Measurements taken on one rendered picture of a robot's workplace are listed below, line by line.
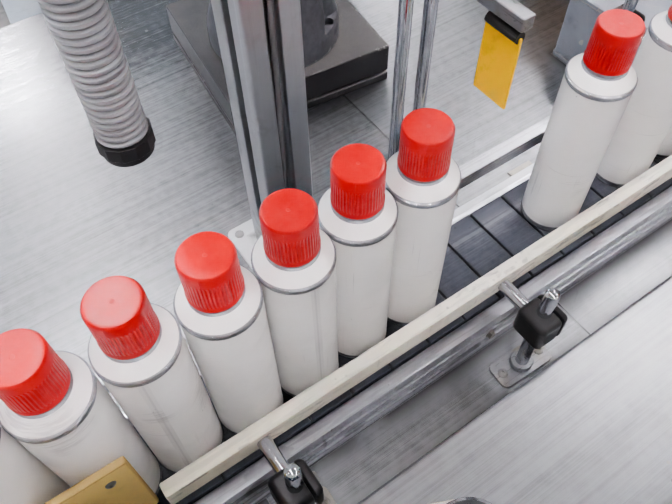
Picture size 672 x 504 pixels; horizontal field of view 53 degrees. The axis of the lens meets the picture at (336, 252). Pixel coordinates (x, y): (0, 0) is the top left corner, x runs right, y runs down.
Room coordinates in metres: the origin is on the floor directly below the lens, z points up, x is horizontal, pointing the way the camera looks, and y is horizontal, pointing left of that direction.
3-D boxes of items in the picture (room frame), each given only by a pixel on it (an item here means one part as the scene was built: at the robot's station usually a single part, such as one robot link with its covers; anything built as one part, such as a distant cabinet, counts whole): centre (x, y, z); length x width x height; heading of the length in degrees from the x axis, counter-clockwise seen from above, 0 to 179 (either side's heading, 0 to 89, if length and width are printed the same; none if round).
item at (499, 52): (0.34, -0.10, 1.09); 0.03 x 0.01 x 0.06; 33
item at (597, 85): (0.39, -0.20, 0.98); 0.05 x 0.05 x 0.20
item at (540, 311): (0.26, -0.16, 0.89); 0.03 x 0.03 x 0.12; 33
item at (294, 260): (0.23, 0.03, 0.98); 0.05 x 0.05 x 0.20
